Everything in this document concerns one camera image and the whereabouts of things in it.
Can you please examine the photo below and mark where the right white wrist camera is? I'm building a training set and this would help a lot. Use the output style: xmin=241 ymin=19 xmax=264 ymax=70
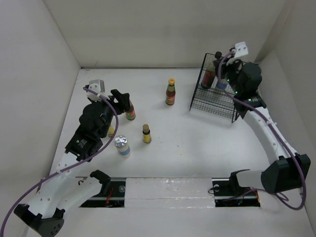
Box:
xmin=231 ymin=41 xmax=249 ymax=58

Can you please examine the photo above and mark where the black wire mesh rack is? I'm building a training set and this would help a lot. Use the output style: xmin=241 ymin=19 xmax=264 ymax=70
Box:
xmin=190 ymin=53 xmax=239 ymax=122

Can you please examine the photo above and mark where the small yellow bottle left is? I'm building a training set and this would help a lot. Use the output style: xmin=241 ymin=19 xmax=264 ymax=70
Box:
xmin=107 ymin=125 xmax=115 ymax=137

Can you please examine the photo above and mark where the yellow-cap sauce bottle right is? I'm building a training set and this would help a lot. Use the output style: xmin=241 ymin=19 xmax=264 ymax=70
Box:
xmin=165 ymin=78 xmax=176 ymax=105

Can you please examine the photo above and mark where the yellow-cap sauce bottle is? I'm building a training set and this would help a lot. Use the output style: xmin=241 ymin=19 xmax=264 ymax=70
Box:
xmin=165 ymin=78 xmax=176 ymax=105
xmin=125 ymin=99 xmax=136 ymax=120

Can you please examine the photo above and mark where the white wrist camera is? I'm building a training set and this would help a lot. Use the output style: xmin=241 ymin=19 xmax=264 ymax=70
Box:
xmin=87 ymin=79 xmax=106 ymax=102
xmin=231 ymin=41 xmax=249 ymax=58

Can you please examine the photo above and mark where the tall clear black-cap bottle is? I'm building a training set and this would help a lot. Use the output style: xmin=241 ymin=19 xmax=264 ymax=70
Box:
xmin=201 ymin=51 xmax=222 ymax=89

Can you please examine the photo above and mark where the small yellow bottle centre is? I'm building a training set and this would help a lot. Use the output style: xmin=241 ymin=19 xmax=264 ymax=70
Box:
xmin=143 ymin=124 xmax=152 ymax=143

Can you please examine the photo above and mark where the white jar silver lid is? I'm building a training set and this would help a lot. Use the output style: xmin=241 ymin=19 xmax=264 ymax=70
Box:
xmin=216 ymin=79 xmax=228 ymax=90
xmin=114 ymin=135 xmax=130 ymax=158

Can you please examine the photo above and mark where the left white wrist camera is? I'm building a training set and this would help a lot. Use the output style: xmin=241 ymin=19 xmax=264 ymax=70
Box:
xmin=87 ymin=79 xmax=106 ymax=102

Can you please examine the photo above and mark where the small yellow bottle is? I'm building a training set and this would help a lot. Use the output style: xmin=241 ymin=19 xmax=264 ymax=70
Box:
xmin=143 ymin=124 xmax=152 ymax=143
xmin=107 ymin=125 xmax=115 ymax=137

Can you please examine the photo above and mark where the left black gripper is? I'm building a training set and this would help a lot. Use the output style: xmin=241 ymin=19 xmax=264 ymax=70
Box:
xmin=91 ymin=89 xmax=128 ymax=138

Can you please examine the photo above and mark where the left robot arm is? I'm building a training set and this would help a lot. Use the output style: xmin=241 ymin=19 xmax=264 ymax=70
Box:
xmin=14 ymin=86 xmax=131 ymax=237

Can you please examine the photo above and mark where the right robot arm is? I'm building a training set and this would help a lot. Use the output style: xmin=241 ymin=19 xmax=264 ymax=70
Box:
xmin=218 ymin=59 xmax=311 ymax=195

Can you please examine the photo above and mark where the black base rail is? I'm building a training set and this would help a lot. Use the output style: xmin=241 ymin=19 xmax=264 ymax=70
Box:
xmin=81 ymin=178 xmax=260 ymax=208

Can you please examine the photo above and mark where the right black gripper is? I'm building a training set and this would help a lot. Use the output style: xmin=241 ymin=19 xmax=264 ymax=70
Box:
xmin=213 ymin=56 xmax=243 ymax=94

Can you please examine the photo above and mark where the yellow-cap sauce bottle left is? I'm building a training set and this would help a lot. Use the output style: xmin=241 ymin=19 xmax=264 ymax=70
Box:
xmin=125 ymin=99 xmax=136 ymax=120

